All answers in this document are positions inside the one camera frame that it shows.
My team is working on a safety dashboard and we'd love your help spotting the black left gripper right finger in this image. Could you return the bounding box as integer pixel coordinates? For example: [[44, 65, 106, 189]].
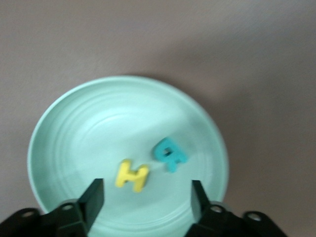
[[187, 180, 288, 237]]

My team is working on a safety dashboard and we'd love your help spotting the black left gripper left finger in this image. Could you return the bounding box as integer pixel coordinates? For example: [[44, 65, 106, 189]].
[[0, 178, 105, 237]]

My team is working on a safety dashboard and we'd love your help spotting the yellow foam letter H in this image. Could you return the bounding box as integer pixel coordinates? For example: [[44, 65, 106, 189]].
[[115, 159, 150, 194]]

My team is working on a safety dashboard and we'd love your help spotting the teal foam letter R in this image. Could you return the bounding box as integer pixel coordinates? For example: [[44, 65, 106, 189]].
[[152, 137, 190, 174]]

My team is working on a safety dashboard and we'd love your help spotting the green plate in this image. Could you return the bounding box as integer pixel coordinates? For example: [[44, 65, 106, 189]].
[[27, 75, 229, 237]]

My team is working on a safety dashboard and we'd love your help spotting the brown table cover mat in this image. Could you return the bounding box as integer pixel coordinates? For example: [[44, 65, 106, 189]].
[[0, 0, 316, 237]]

